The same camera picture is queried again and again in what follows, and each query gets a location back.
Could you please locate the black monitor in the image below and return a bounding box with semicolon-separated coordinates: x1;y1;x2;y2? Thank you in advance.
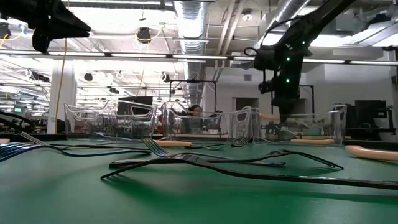
117;95;154;116

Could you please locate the clear plastic bin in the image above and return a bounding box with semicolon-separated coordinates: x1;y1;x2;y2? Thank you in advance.
63;99;157;141
160;101;253;141
251;104;348;147

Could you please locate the yellow hanging cable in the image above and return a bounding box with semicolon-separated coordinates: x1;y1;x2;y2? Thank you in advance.
54;12;68;134

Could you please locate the long light bar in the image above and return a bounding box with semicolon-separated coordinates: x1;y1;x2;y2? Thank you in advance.
0;49;398;67

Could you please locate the black ceiling camera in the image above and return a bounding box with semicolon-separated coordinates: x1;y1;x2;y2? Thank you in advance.
136;27;152;44

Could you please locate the person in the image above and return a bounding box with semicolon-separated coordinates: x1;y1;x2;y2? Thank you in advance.
185;104;203;119

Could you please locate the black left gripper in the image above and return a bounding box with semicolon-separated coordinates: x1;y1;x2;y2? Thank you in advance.
0;0;91;54

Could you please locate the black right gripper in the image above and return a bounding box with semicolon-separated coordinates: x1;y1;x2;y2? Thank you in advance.
271;70;305;124

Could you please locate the iridescent blue metal fork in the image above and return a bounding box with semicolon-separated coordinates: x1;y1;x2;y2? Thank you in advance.
0;141;153;164
93;131;137;141
141;138;287;167

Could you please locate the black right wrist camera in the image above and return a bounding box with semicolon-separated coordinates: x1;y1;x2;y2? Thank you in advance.
257;79;275;95

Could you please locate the black rig frame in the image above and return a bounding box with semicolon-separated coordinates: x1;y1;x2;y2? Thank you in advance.
301;83;315;116

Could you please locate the black equipment rack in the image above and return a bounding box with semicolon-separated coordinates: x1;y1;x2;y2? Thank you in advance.
345;99;397;136

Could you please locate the green table mat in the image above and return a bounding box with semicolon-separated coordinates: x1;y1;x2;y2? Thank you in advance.
0;138;398;224

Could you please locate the silver ventilation duct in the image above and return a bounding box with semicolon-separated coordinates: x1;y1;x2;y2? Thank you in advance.
172;0;208;106
253;0;312;57

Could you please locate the white pillar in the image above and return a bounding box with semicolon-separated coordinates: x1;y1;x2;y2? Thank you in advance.
46;60;78;134

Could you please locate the red object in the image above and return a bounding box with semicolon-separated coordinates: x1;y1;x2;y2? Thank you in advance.
157;111;167;133

